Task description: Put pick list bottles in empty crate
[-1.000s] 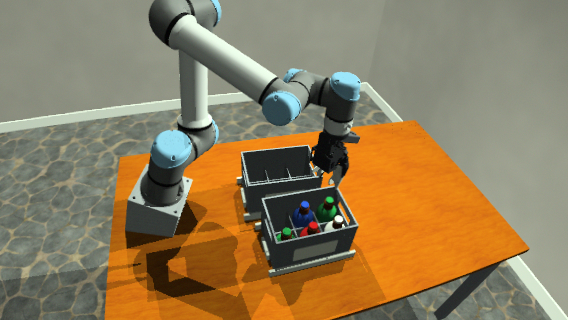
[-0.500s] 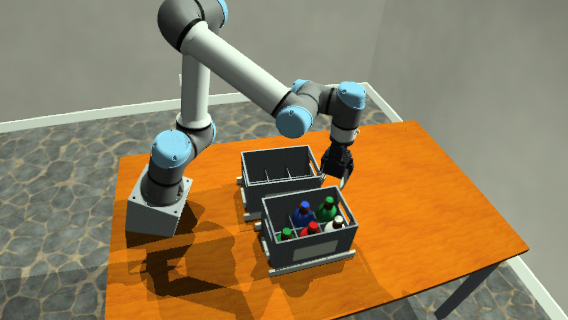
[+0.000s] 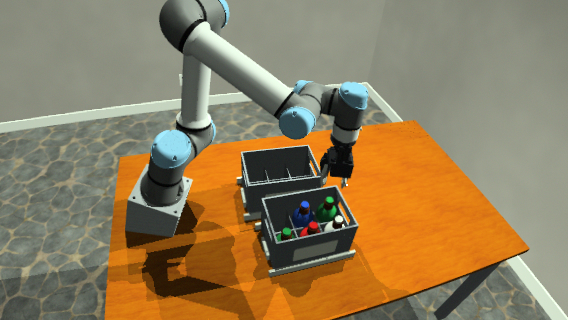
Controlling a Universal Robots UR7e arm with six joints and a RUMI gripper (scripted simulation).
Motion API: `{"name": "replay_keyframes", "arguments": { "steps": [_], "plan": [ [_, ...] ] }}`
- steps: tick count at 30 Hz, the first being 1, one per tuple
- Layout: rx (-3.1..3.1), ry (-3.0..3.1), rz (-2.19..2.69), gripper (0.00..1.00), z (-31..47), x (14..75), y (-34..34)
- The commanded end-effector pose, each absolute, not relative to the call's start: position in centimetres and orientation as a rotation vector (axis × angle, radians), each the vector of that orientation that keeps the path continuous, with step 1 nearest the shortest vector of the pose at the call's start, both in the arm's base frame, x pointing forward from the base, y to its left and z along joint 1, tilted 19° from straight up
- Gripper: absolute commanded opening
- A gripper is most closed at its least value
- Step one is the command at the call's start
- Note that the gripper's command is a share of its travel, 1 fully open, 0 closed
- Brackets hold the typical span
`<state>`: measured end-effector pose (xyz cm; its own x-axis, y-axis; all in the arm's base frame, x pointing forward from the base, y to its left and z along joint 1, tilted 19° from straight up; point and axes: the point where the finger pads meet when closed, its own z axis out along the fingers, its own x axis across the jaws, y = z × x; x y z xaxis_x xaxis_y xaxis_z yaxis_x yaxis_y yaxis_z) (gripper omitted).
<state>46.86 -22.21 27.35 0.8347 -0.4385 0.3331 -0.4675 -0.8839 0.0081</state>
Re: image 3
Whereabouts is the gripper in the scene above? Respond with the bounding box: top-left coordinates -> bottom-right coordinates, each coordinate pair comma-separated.
320,135 -> 357,189

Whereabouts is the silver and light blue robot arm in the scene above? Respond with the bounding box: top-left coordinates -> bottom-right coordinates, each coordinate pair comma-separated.
140,0 -> 368,207

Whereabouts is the blue bottle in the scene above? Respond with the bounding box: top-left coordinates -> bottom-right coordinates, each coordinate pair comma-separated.
292,201 -> 314,229

